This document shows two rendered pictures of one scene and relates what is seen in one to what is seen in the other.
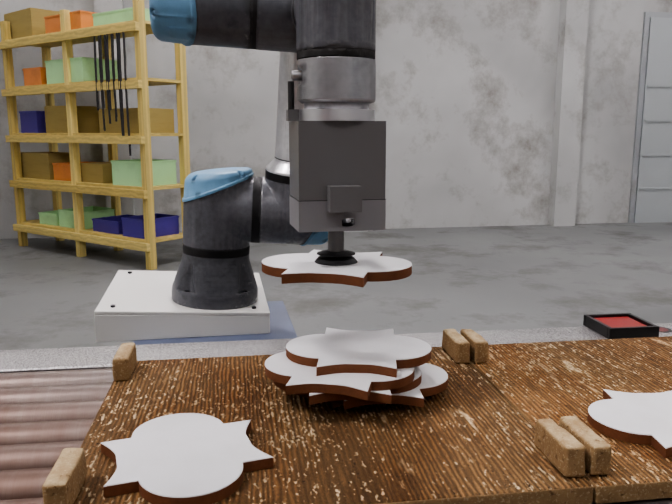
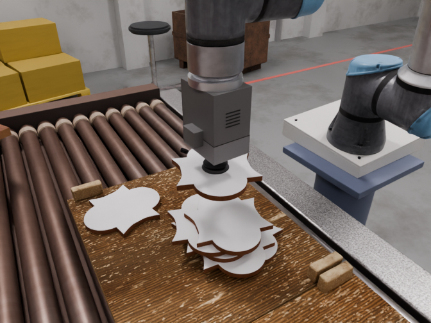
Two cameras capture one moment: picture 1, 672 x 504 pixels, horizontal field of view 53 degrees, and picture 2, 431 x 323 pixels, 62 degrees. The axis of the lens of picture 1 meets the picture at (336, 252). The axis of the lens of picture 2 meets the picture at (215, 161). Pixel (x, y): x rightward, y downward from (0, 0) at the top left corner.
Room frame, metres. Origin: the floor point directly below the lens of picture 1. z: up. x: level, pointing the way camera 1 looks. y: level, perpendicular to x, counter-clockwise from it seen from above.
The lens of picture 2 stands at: (0.47, -0.44, 1.38)
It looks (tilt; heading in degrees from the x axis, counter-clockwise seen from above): 32 degrees down; 67
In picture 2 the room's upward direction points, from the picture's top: straight up
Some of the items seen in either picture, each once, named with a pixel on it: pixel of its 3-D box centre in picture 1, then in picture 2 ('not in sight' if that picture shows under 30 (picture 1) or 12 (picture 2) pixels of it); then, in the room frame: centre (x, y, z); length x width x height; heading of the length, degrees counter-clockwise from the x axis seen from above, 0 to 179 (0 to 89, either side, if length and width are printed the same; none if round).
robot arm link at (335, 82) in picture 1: (333, 85); (213, 57); (0.66, 0.00, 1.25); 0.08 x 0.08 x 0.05
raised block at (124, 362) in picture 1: (125, 361); not in sight; (0.72, 0.24, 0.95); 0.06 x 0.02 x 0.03; 8
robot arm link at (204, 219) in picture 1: (221, 205); (372, 83); (1.16, 0.20, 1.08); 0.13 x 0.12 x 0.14; 96
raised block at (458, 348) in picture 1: (455, 345); (325, 266); (0.78, -0.15, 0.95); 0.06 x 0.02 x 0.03; 8
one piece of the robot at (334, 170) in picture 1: (335, 168); (208, 113); (0.64, 0.00, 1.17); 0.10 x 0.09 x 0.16; 12
